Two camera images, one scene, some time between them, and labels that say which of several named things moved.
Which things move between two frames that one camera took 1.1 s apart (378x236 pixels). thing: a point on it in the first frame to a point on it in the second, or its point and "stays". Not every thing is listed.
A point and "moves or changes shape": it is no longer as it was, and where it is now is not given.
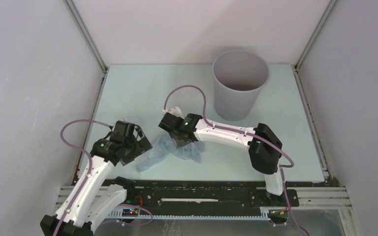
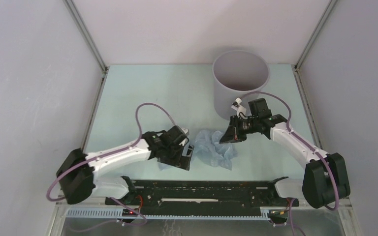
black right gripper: x=179 y=142 to x=233 y=133
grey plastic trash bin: x=238 y=76 stays
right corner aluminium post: x=313 y=37 stays
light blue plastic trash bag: x=165 y=145 moves or changes shape
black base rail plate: x=233 y=193 stays
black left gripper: x=141 y=145 to x=180 y=161
